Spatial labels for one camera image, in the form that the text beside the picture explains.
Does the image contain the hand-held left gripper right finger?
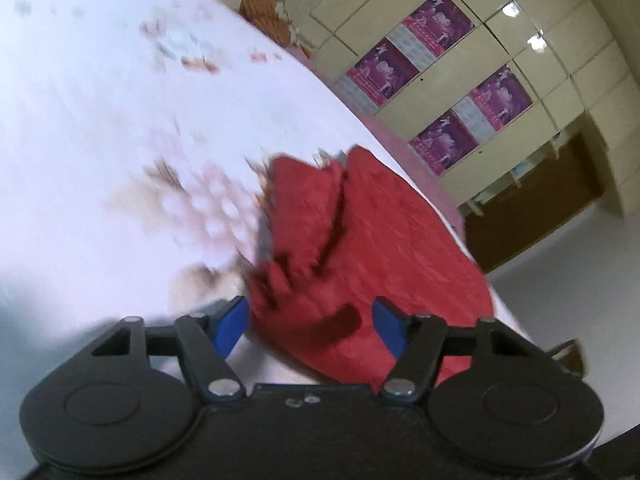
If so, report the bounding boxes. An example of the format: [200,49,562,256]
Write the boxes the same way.
[372,296,543,404]

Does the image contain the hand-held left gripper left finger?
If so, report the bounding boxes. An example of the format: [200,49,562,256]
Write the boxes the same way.
[86,296,250,404]

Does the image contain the red down jacket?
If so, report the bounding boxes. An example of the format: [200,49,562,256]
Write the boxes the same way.
[247,144,496,389]

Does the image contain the wooden chair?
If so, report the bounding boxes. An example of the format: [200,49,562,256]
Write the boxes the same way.
[547,338,586,379]

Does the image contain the brown wooden door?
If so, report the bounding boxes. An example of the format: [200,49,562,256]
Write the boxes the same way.
[462,130,604,274]

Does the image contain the cream corner shelf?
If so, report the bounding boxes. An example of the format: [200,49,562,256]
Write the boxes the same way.
[460,129,569,219]

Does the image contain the white floral bed sheet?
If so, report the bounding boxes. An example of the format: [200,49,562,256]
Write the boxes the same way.
[0,0,538,461]

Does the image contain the orange patterned cloth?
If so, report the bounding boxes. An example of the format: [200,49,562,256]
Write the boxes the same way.
[239,0,297,49]

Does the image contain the cream wardrobe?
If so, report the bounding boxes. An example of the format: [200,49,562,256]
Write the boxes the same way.
[310,0,640,217]

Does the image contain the purple wall poster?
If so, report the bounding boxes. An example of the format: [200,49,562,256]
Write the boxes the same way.
[451,64,534,142]
[401,0,476,69]
[408,114,484,178]
[344,36,422,114]

